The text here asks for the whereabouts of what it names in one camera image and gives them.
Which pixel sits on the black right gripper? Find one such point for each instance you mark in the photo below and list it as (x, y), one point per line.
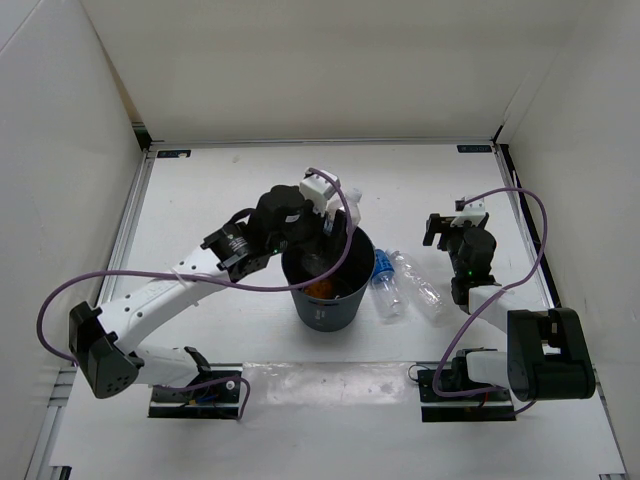
(438, 225)

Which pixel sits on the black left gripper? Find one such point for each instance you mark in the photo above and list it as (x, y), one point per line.
(336, 242)

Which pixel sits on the orange juice bottle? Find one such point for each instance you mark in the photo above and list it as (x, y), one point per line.
(320, 290)

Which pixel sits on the clear bottle white red label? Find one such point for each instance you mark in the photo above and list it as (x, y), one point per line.
(337, 212)

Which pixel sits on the clear unlabelled plastic bottle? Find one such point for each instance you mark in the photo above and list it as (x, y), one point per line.
(422, 293)

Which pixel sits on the clear bottle blue label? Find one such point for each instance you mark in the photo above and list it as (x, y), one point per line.
(387, 296)

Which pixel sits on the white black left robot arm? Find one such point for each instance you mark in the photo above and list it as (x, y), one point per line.
(109, 342)

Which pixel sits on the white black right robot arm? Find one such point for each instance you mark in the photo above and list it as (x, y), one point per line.
(546, 357)

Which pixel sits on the dark grey plastic bin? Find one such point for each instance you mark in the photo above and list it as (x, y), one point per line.
(349, 281)

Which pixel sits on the dark logo sticker right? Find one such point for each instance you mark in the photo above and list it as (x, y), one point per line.
(473, 148)

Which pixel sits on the dark logo sticker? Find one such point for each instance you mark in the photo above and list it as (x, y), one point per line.
(473, 148)
(172, 154)

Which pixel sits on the dark logo sticker left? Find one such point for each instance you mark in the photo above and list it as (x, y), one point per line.
(172, 154)

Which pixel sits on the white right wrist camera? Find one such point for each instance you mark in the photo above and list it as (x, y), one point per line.
(470, 213)

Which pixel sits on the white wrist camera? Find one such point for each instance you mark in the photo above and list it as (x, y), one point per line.
(470, 213)
(318, 189)

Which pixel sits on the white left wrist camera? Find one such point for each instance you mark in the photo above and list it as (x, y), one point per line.
(318, 189)

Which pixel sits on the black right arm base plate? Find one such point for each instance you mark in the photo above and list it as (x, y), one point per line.
(487, 407)

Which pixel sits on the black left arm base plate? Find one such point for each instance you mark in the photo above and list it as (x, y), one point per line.
(224, 397)

